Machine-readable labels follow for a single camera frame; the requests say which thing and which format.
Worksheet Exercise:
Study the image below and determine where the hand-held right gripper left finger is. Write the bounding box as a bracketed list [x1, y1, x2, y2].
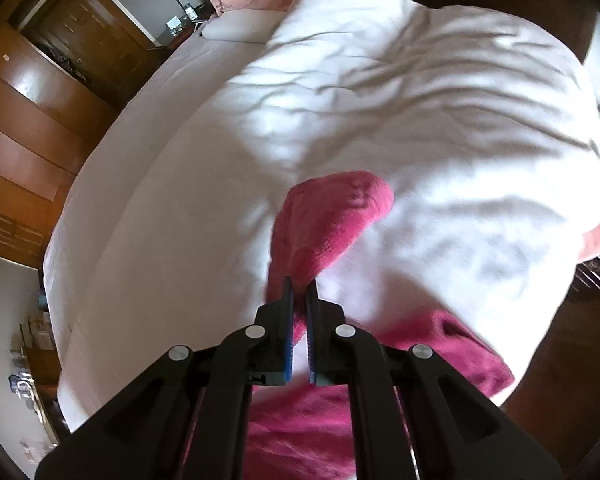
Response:
[34, 276, 296, 480]

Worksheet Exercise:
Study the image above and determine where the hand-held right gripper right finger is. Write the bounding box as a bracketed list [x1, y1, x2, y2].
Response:
[305, 280, 564, 480]

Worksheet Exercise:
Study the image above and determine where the dark red fleece blanket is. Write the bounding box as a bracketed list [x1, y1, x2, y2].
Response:
[242, 171, 516, 480]

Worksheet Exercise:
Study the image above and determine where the cluttered side table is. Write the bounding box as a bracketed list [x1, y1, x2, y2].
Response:
[7, 305, 63, 456]

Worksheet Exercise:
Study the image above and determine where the white bed sheet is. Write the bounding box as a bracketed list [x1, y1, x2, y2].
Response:
[40, 0, 600, 433]

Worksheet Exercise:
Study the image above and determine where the white pillow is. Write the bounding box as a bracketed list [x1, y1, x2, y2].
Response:
[200, 7, 282, 44]

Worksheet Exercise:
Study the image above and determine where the dark nightstand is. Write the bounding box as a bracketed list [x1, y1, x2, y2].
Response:
[147, 4, 208, 52]

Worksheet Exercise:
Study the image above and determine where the brown wooden wardrobe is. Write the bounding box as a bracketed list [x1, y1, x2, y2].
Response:
[0, 0, 167, 269]

